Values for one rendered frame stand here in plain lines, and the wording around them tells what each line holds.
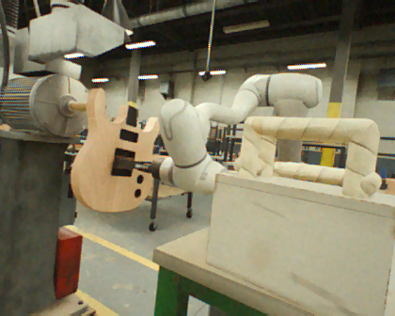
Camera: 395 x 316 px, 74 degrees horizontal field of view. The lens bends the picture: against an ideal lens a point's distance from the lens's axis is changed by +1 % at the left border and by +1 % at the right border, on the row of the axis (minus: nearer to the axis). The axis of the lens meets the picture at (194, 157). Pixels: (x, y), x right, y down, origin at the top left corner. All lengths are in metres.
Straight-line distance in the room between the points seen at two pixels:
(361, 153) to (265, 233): 0.18
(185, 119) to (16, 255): 1.03
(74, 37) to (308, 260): 0.84
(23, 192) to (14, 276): 0.37
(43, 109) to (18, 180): 0.34
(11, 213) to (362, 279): 1.27
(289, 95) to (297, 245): 0.76
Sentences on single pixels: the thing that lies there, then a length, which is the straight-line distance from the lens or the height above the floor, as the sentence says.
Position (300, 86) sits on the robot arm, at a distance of 1.10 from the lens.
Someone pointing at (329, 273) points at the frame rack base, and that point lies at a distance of 0.44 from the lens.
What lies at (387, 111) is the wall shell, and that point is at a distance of 11.78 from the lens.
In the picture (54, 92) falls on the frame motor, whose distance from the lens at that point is 1.19.
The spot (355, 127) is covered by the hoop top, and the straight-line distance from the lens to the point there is 0.43.
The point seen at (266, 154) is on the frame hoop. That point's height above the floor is 1.15.
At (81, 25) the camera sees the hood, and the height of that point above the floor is 1.47.
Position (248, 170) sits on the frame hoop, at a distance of 0.47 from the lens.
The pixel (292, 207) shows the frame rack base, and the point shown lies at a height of 1.07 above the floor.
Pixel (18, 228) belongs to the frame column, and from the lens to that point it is 1.39.
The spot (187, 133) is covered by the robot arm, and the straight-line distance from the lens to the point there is 0.65.
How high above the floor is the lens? 1.15
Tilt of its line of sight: 3 degrees down
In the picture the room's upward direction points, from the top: 6 degrees clockwise
